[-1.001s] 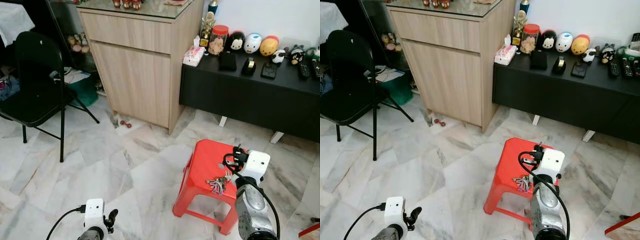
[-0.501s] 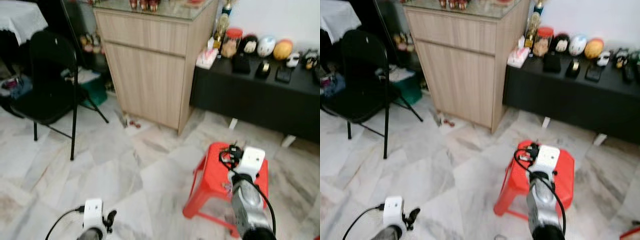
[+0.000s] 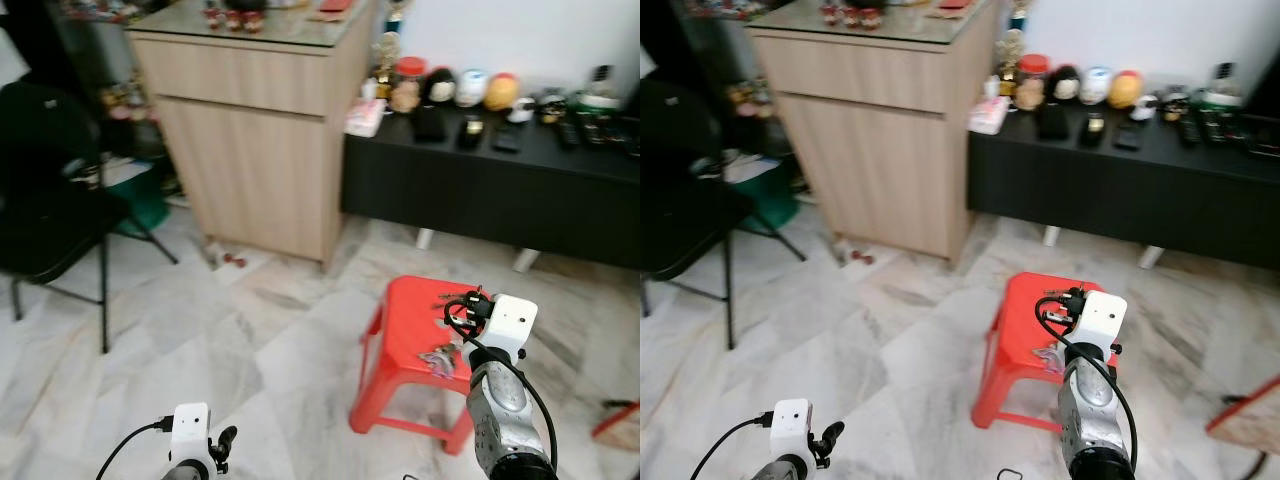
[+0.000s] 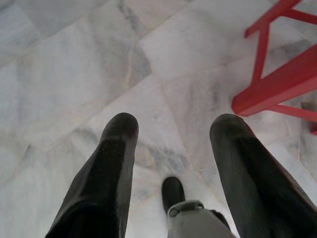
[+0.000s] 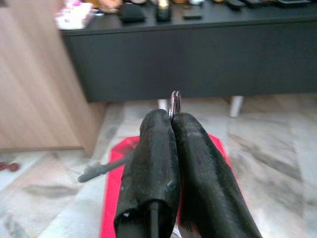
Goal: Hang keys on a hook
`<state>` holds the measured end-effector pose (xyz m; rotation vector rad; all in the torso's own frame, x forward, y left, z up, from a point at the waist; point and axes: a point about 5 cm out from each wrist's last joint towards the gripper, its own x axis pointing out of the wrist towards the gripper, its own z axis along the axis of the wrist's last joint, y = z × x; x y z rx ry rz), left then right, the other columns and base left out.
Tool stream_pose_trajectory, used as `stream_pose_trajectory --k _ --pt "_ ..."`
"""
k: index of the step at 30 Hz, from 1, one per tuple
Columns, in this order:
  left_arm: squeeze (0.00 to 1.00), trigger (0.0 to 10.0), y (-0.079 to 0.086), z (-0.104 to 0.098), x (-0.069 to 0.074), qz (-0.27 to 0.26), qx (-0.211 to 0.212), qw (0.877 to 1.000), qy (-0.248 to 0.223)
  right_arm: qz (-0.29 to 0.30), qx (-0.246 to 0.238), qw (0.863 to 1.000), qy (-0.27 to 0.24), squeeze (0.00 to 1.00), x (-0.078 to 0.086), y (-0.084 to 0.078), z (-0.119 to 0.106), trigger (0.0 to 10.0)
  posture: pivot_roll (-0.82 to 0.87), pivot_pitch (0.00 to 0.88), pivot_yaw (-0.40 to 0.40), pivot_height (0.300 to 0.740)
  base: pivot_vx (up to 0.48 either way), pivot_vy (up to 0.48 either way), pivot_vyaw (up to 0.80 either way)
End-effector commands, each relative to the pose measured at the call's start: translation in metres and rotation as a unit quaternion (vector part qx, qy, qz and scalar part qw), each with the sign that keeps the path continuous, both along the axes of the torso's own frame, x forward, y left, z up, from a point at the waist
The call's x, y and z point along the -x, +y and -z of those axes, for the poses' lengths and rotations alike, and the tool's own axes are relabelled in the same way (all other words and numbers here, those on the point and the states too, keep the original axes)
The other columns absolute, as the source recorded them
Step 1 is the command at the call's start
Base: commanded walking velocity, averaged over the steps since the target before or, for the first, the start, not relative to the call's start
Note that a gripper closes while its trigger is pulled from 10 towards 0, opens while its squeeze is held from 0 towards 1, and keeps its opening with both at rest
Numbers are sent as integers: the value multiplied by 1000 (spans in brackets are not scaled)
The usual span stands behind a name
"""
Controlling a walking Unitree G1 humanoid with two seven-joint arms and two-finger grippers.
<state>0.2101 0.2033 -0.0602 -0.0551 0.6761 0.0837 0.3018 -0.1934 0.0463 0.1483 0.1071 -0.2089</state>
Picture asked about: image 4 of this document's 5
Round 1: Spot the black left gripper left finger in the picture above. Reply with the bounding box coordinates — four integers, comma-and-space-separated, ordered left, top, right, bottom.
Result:
44, 113, 139, 238

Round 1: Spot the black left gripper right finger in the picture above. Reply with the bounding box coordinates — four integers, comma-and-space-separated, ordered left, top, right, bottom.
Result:
209, 113, 317, 238

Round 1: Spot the red plastic stool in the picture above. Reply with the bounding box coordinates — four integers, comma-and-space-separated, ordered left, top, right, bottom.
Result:
232, 0, 317, 136

